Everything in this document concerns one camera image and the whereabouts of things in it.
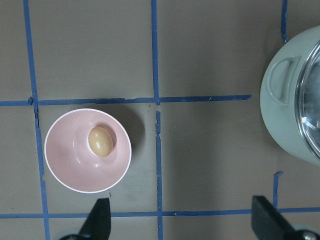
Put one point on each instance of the glass pot lid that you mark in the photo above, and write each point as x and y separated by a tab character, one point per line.
308	101

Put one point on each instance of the pale green cooking pot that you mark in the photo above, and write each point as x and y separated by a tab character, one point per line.
278	94

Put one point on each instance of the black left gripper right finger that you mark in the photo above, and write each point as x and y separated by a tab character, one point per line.
267	223

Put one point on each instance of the brown egg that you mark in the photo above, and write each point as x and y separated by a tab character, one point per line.
100	142

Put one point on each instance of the pink ceramic bowl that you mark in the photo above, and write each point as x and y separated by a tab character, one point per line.
73	163

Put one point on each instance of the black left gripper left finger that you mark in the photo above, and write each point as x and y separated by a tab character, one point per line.
97	225

